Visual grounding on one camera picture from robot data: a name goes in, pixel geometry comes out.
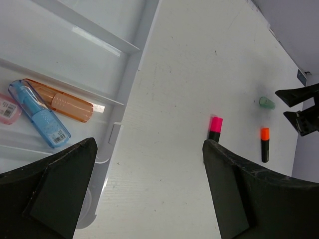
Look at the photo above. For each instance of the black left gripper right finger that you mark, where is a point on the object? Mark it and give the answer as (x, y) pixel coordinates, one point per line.
(254, 202)

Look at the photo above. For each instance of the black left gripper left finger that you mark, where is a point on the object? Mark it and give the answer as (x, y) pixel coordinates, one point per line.
(43, 200)

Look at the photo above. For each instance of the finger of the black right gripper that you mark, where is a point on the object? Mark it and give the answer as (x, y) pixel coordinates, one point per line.
(304, 122)
(294, 97)

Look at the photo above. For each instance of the blue stapler case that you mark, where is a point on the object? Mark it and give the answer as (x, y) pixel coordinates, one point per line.
(44, 120)

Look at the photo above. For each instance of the pink stapler case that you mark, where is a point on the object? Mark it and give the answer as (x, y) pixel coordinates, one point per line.
(9, 110)

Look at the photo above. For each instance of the right blue table label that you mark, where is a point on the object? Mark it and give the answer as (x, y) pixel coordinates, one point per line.
(301, 77)

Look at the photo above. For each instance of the orange cap black highlighter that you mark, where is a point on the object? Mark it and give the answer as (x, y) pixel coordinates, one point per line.
(265, 140)

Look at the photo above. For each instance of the pink cap black highlighter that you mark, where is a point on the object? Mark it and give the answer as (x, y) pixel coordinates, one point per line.
(215, 129)

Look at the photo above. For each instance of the white compartment tray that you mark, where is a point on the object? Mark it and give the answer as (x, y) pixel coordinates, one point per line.
(91, 49)

